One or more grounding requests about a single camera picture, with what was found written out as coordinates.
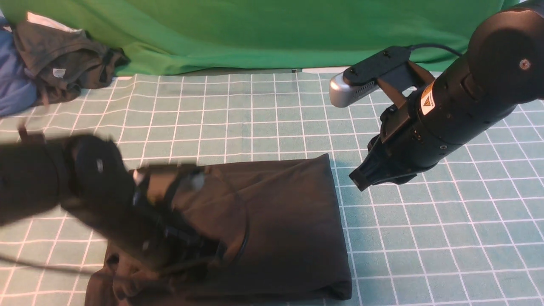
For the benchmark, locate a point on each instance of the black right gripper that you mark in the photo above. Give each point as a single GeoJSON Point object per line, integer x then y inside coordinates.
{"type": "Point", "coordinates": [410, 142]}

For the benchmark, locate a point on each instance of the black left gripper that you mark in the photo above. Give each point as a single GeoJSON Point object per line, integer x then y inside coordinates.
{"type": "Point", "coordinates": [131, 224]}

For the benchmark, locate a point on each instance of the dark gray long-sleeve top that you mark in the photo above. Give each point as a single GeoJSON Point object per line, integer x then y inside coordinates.
{"type": "Point", "coordinates": [281, 225]}

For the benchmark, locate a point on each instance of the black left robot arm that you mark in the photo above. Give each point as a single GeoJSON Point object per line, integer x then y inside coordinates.
{"type": "Point", "coordinates": [86, 176]}

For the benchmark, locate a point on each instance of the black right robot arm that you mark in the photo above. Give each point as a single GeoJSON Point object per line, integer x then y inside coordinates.
{"type": "Point", "coordinates": [501, 68]}

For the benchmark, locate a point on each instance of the green checkered tablecloth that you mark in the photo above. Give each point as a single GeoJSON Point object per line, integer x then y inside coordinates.
{"type": "Point", "coordinates": [467, 233]}

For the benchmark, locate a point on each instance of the blue crumpled garment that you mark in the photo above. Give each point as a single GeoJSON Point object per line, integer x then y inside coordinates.
{"type": "Point", "coordinates": [18, 92]}

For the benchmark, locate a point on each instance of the dark gray crumpled garment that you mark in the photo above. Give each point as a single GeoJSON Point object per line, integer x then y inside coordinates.
{"type": "Point", "coordinates": [62, 63]}

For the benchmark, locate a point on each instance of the green backdrop cloth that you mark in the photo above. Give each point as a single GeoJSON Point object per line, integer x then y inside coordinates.
{"type": "Point", "coordinates": [171, 37]}

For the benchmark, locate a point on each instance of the white crumpled cloth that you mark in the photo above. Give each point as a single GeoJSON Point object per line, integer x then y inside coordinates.
{"type": "Point", "coordinates": [45, 21]}

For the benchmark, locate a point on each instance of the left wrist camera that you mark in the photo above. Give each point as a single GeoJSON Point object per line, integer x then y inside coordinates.
{"type": "Point", "coordinates": [160, 182]}

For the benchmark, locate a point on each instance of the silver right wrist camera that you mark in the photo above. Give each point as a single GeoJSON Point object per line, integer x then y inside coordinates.
{"type": "Point", "coordinates": [390, 70]}

